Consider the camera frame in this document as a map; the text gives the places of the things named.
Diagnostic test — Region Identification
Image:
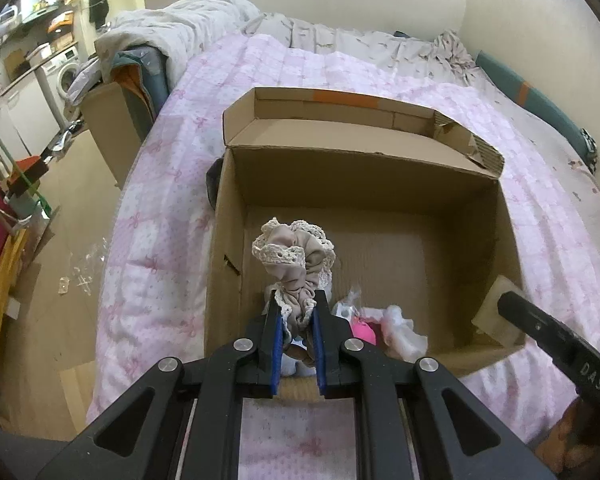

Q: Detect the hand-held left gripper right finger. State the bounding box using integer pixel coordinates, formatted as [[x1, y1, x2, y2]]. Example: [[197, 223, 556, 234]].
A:
[[310, 287, 557, 480]]

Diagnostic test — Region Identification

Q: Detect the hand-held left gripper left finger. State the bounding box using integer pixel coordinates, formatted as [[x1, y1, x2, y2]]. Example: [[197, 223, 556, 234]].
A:
[[35, 287, 287, 480]]

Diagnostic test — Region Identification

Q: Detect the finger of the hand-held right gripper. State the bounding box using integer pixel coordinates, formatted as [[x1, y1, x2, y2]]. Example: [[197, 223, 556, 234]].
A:
[[496, 291, 573, 361]]

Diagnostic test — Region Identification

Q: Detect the pink plush ball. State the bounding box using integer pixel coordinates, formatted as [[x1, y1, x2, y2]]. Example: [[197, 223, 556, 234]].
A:
[[351, 317, 382, 347]]

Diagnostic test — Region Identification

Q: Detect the beige lace scrunchie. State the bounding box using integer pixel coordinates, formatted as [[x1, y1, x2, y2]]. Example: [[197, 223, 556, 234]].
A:
[[252, 217, 337, 357]]

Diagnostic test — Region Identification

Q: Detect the cardboard box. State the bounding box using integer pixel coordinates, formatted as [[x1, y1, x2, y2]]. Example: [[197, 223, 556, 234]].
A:
[[203, 86, 527, 380]]

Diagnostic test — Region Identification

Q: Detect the person's right hand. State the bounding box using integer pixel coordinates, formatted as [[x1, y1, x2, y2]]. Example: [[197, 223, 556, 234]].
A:
[[542, 399, 600, 479]]

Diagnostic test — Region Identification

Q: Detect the black cloth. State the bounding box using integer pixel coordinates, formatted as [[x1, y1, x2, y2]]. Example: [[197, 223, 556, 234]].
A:
[[205, 157, 225, 212]]

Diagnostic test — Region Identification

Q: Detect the clear plastic bag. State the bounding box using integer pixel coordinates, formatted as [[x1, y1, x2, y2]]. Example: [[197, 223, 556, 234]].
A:
[[59, 242, 112, 297]]

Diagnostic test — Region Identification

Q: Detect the teal pillow with orange stripe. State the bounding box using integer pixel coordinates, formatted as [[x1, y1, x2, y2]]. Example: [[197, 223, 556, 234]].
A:
[[474, 50, 590, 147]]

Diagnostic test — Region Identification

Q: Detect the large cardboard carton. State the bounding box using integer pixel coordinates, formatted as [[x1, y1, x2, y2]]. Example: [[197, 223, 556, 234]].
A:
[[81, 81, 144, 190]]

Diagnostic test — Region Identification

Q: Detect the yellow wooden rack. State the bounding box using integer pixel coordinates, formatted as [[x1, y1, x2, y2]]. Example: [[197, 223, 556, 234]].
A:
[[0, 207, 32, 322]]

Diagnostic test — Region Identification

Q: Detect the teal and orange blanket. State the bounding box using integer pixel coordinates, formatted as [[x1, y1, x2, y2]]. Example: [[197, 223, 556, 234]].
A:
[[110, 49, 172, 122]]

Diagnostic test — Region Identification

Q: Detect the orange and black box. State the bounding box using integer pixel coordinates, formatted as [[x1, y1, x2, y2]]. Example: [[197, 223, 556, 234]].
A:
[[6, 155, 50, 197]]

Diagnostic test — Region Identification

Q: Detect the grey floral duvet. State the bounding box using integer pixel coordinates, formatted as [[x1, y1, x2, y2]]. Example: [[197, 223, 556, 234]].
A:
[[94, 0, 477, 87]]

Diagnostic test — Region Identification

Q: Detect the white washing machine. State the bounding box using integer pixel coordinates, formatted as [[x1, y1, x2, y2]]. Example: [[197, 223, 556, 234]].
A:
[[49, 46, 85, 122]]

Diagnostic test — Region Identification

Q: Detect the white cabinet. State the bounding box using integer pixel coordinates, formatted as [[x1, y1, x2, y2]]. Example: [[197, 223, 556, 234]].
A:
[[0, 76, 62, 162]]

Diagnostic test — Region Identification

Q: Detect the black hanging garment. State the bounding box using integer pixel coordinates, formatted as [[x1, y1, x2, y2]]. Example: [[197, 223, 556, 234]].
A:
[[88, 0, 111, 26]]

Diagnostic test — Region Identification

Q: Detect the black and white strap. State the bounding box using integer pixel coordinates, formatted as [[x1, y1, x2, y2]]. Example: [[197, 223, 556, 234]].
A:
[[579, 128, 600, 175]]

